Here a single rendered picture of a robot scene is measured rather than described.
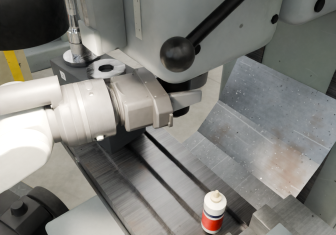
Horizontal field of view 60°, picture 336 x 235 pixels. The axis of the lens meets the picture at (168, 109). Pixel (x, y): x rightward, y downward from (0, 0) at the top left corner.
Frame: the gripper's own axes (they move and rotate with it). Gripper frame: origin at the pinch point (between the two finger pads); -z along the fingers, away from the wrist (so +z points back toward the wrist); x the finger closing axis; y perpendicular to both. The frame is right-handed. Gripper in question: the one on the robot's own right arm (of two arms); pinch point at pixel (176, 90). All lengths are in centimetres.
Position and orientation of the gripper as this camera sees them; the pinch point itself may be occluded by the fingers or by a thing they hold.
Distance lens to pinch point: 46.6
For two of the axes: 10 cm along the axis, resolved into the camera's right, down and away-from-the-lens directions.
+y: -0.1, 7.8, 6.2
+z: -9.2, 2.4, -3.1
